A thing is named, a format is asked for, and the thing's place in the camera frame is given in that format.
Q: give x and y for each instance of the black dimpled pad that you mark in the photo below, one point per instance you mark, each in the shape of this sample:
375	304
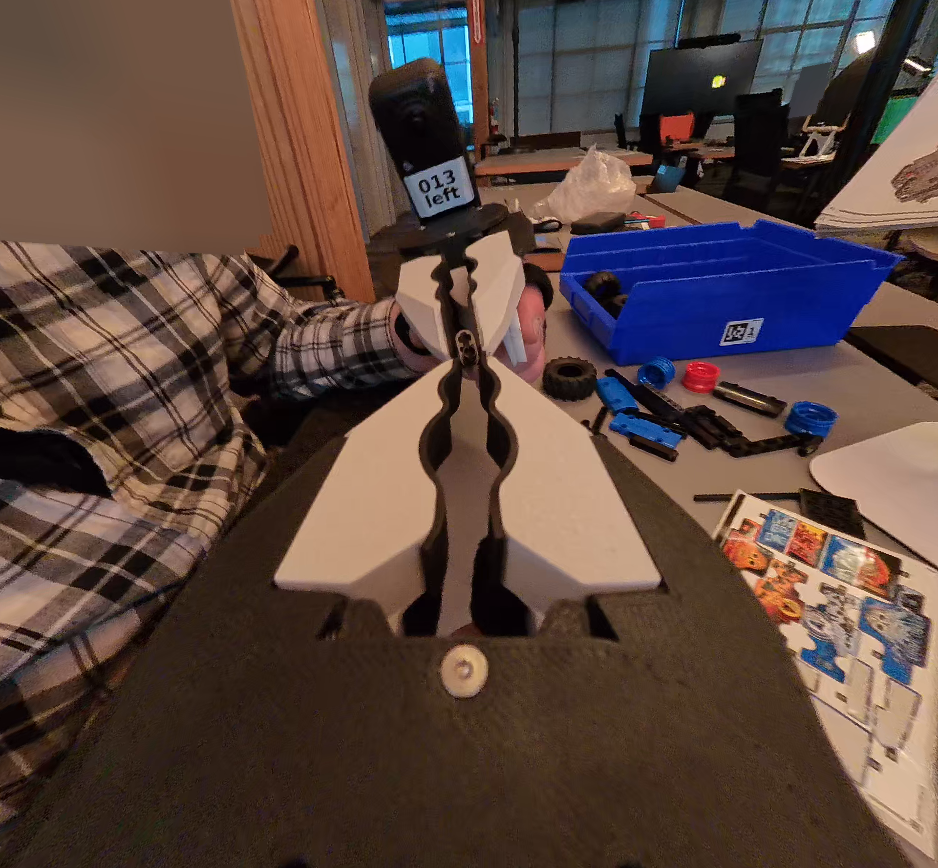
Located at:
308	421

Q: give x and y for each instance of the red fire extinguisher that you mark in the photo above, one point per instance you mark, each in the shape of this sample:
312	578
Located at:
495	119

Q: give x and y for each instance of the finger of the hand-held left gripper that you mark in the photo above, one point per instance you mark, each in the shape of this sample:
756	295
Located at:
495	289
421	303

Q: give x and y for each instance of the blue bin with white tag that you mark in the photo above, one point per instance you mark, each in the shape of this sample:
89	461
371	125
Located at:
659	325

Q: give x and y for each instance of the blue curved toy panel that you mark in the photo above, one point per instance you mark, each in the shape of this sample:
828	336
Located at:
615	393

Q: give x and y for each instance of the black toy axle rod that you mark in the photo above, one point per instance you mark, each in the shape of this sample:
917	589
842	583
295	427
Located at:
733	495

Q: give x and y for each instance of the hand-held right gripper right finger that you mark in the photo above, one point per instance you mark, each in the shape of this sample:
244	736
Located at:
571	509

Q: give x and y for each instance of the black office chair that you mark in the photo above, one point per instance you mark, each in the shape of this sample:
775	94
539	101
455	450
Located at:
758	142

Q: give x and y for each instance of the clear plastic bag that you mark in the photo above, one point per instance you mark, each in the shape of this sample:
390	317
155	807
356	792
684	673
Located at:
593	186

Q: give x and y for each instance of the large black monitor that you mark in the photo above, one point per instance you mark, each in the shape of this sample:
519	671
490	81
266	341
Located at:
696	76

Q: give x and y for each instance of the person's left forearm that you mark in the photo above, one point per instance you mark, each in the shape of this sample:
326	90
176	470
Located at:
330	347

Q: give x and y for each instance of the black square toy plate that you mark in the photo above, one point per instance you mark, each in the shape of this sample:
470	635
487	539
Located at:
832	512

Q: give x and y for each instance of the black toy tire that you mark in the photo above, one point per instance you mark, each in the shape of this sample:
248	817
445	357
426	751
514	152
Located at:
564	378
619	306
602	285

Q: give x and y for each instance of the blue toy wheel rim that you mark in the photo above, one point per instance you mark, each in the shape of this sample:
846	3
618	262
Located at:
810	419
656	373

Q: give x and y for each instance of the blue toy panel block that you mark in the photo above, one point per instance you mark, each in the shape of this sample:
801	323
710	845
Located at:
645	428

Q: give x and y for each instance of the black chair armrest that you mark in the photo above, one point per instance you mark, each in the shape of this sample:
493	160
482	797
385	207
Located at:
308	280

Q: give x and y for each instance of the orange painted column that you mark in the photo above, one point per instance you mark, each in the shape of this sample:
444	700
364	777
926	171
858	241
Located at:
476	39

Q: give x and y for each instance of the thin black toy beam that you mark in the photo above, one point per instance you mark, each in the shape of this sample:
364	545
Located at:
769	444

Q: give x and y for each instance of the open instruction booklet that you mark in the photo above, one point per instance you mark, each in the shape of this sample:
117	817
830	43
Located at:
901	179

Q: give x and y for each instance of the wooden top table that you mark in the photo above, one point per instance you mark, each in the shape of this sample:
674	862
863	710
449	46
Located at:
527	163

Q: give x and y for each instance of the black curved toy panel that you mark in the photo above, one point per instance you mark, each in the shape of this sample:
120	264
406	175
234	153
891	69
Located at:
749	399

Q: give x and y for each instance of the red toy wheel rim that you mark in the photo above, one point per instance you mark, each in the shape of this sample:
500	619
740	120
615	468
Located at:
700	377

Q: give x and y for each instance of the small black toy connector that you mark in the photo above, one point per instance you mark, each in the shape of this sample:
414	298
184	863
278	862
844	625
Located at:
467	347

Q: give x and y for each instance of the orange chair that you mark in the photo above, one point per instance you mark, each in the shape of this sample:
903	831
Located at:
675	127

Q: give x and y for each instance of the wooden post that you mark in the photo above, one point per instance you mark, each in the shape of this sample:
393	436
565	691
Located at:
293	113

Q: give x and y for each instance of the black toy frame block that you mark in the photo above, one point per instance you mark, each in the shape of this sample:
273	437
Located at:
711	428

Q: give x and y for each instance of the colourful sticker sheet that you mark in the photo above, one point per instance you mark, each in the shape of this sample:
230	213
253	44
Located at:
843	626

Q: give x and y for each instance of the person's left hand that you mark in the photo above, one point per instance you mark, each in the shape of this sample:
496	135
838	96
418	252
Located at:
533	340

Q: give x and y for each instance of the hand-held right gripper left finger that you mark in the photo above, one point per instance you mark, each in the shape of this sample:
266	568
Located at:
366	509

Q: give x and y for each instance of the small black case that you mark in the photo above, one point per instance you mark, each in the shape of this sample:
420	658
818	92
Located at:
597	223

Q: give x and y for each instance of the black metal pole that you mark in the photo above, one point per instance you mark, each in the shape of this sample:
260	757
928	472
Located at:
895	25

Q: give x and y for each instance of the person's plaid shirt torso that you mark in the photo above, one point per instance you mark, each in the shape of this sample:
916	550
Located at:
110	406

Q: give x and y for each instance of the black toy tile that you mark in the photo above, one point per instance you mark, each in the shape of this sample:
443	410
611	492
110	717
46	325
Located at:
652	447

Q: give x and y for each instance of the long black toy beam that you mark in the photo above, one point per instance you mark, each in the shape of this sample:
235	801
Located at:
659	399

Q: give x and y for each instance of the grey desk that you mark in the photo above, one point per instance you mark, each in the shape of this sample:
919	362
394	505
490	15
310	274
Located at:
659	487

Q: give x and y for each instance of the dark brown mat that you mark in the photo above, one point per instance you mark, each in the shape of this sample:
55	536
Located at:
901	358

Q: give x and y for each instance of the small blue bag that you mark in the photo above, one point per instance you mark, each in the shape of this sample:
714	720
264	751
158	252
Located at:
668	179

